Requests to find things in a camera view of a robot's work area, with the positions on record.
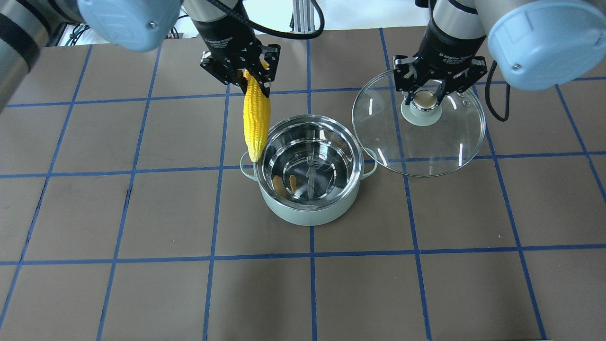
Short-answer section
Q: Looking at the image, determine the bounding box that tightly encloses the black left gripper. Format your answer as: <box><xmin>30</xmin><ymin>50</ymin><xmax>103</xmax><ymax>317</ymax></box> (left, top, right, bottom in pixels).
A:
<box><xmin>195</xmin><ymin>19</ymin><xmax>281</xmax><ymax>99</ymax></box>

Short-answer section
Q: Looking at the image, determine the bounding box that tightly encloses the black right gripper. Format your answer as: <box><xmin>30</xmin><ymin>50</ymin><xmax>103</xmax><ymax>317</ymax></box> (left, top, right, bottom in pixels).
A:
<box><xmin>394</xmin><ymin>21</ymin><xmax>488</xmax><ymax>106</ymax></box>

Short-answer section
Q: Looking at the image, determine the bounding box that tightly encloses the yellow corn cob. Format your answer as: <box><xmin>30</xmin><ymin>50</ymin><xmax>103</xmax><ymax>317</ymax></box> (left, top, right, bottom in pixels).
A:
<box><xmin>243</xmin><ymin>71</ymin><xmax>271</xmax><ymax>163</ymax></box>

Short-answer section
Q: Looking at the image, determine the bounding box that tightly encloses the glass pot lid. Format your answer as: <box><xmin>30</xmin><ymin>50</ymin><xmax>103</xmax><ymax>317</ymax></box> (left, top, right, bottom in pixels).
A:
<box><xmin>351</xmin><ymin>71</ymin><xmax>486</xmax><ymax>177</ymax></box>

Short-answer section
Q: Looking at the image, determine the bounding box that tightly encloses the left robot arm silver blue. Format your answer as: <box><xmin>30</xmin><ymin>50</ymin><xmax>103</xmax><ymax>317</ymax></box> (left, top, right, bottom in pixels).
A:
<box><xmin>0</xmin><ymin>0</ymin><xmax>281</xmax><ymax>108</ymax></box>

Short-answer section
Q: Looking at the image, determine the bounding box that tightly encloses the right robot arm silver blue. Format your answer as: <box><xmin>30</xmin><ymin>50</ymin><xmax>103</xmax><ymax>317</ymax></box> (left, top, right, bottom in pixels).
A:
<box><xmin>392</xmin><ymin>0</ymin><xmax>606</xmax><ymax>104</ymax></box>

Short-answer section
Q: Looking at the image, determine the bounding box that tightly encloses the mint green electric pot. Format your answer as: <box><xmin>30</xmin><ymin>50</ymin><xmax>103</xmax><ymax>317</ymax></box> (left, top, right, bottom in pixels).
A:
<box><xmin>240</xmin><ymin>115</ymin><xmax>377</xmax><ymax>226</ymax></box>

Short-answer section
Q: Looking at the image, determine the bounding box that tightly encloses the brown paper table cover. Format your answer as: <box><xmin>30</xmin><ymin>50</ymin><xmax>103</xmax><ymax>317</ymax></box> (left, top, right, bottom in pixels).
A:
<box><xmin>1</xmin><ymin>39</ymin><xmax>605</xmax><ymax>341</ymax></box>

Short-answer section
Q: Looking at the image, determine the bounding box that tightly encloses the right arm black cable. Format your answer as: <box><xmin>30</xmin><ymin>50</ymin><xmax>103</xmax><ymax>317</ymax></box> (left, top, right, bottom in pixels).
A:
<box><xmin>485</xmin><ymin>59</ymin><xmax>511</xmax><ymax>122</ymax></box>

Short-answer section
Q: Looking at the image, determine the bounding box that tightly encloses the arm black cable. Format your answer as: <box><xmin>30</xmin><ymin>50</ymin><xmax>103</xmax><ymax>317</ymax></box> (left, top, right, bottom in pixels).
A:
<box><xmin>208</xmin><ymin>0</ymin><xmax>325</xmax><ymax>39</ymax></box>
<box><xmin>485</xmin><ymin>59</ymin><xmax>511</xmax><ymax>122</ymax></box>

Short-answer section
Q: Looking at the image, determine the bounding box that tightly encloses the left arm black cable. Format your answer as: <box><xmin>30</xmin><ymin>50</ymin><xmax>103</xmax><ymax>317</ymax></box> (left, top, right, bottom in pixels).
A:
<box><xmin>208</xmin><ymin>0</ymin><xmax>325</xmax><ymax>39</ymax></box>

